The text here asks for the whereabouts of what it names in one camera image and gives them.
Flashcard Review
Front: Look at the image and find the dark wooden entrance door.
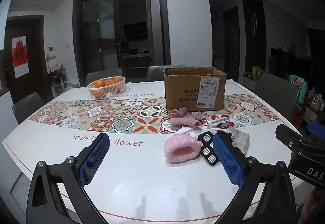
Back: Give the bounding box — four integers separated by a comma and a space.
3, 16, 50, 104

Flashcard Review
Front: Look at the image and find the dark interior door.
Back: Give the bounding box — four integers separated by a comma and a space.
223, 6, 241, 83

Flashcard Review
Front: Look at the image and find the pile of oranges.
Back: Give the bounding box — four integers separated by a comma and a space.
91, 76, 123, 98

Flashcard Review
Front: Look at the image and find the white floral fabric pouch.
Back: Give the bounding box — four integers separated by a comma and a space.
229, 126, 250, 155

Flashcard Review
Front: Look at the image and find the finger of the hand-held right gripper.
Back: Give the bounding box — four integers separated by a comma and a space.
275, 124, 309, 155
307, 120, 325, 142

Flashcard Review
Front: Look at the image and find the white low cabinet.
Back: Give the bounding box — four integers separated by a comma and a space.
243, 75, 260, 90

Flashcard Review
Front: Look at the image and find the pile of colourful clothes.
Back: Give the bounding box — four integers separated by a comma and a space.
286, 74, 310, 111

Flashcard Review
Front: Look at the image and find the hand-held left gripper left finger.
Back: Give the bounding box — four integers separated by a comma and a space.
26, 133, 111, 224

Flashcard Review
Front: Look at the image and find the shoe rack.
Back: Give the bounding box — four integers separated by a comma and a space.
49, 63, 69, 96

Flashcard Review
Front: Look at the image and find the mauve knitted cloth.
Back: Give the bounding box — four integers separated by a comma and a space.
169, 115, 201, 131
178, 107, 205, 121

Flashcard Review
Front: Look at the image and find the dark sliding glass door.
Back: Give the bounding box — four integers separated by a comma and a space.
73, 0, 171, 87

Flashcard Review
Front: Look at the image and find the black white patterned cloth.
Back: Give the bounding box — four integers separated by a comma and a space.
197, 130, 235, 167

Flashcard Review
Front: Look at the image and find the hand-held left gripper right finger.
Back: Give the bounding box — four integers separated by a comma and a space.
212, 131, 297, 224

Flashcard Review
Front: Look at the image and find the red door poster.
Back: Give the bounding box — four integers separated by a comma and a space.
12, 37, 30, 79

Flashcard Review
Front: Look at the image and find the white gauze cloth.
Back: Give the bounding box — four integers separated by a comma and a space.
175, 125, 204, 139

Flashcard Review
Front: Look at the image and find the brown wooden wall panel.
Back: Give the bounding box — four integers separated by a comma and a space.
241, 0, 267, 80

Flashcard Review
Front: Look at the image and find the white labelled packet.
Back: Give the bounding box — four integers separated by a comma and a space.
207, 117, 230, 129

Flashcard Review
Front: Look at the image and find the white plastic basket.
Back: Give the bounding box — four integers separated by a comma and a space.
87, 76, 127, 99

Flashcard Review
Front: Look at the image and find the grey dining chair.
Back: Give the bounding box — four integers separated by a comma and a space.
12, 92, 46, 125
86, 69, 124, 87
252, 72, 299, 113
147, 65, 194, 82

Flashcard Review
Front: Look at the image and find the brown cardboard box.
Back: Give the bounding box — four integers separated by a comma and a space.
163, 67, 227, 112

